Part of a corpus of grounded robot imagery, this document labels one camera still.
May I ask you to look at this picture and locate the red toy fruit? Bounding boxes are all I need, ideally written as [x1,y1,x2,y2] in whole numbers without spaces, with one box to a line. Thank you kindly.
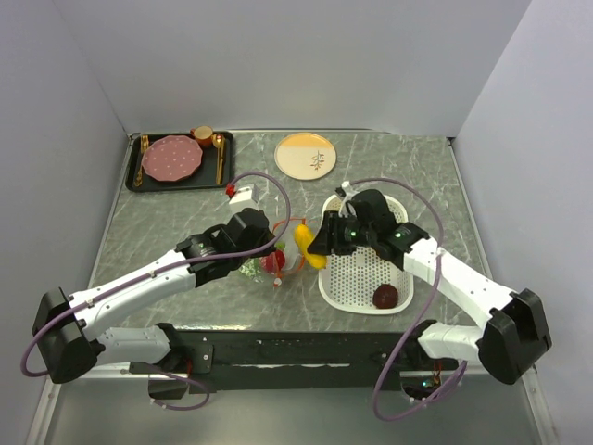
[259,250,286,273]

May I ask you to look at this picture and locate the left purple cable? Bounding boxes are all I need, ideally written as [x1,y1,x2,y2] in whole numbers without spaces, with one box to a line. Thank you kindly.
[20,171,292,377]

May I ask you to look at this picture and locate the gold spoon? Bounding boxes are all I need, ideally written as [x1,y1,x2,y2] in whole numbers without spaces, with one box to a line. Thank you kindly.
[212,133,224,149]

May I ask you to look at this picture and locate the clear orange zip bag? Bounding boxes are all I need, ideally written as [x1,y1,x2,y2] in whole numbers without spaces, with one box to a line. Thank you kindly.
[252,217,306,287]

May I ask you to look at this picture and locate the pink dotted plate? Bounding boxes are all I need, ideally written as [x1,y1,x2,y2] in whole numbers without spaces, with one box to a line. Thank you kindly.
[141,135,203,183]

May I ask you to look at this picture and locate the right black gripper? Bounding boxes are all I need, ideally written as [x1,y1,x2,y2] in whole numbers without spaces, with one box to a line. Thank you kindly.
[307,210,375,256]

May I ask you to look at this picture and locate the white perforated plastic basket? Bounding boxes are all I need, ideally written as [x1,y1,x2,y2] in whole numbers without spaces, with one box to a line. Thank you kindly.
[318,192,414,315]

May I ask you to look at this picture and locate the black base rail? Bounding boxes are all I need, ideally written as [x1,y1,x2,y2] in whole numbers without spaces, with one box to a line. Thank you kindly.
[128,324,464,400]

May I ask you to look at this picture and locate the orange cup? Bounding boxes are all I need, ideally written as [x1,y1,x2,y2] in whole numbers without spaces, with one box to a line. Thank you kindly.
[190,125,214,148]

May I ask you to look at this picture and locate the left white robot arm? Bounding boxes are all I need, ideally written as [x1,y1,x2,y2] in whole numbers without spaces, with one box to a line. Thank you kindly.
[32,209,274,384]

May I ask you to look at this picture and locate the cream orange round plate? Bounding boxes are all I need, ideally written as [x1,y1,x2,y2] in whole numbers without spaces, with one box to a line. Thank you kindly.
[274,132,337,181]

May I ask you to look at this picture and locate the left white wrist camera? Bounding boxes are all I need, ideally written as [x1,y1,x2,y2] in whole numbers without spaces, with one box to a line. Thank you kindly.
[229,184,259,212]

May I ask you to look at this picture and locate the gold fork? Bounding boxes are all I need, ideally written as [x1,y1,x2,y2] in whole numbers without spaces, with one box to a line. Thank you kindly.
[132,134,149,187]

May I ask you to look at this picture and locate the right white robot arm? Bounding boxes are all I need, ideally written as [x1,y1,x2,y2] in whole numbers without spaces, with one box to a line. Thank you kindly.
[294,189,552,385]

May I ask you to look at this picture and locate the yellow toy banana piece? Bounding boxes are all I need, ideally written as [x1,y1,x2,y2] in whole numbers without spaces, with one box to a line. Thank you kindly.
[294,223,327,270]

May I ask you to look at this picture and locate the green toy grapes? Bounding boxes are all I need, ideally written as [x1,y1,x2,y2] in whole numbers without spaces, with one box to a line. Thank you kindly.
[239,241,285,281]

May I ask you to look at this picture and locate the dark maroon toy fruit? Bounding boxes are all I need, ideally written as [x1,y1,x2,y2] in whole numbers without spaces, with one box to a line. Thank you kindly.
[372,284,399,310]

